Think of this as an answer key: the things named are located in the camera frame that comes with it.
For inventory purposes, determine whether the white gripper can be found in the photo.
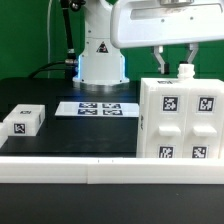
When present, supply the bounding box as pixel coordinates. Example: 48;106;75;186
110;0;224;74

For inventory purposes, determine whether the white cabinet body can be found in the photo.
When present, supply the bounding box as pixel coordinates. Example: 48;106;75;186
137;64;224;159

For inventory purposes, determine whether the white cabinet top block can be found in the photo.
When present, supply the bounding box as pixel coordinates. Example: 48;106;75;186
3;104;45;136

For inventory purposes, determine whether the white cabinet door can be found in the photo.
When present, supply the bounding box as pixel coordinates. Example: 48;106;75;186
183;84;224;159
145;87;188;158

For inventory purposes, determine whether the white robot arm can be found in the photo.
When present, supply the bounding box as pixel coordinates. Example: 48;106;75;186
59;0;224;90

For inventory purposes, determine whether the white marker base sheet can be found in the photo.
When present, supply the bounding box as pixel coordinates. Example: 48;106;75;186
55;102;139;117

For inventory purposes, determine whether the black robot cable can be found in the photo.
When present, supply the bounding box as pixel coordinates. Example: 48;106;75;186
27;0;81;81

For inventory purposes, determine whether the white thin cable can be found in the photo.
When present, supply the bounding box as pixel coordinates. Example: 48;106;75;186
46;0;54;79

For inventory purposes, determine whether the white U-shaped fence frame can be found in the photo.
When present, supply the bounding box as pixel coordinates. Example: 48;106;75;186
0;156;224;184

